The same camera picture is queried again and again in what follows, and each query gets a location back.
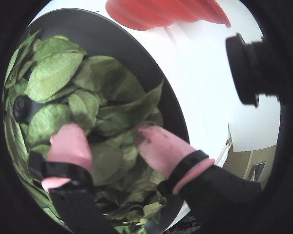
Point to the pink-tipped black gripper finger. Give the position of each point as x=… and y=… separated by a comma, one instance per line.
x=70, y=148
x=166, y=148

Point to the dark blueberry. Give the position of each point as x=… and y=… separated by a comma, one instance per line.
x=20, y=108

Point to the pile of green leaves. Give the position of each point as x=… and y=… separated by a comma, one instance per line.
x=53, y=73

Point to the dark grey round bowl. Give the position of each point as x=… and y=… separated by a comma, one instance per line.
x=127, y=41

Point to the beige tube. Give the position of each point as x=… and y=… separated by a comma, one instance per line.
x=223, y=152

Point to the red collapsible silicone cup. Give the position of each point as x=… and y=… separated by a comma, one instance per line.
x=161, y=12

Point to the black camera module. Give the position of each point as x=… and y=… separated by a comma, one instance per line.
x=246, y=70

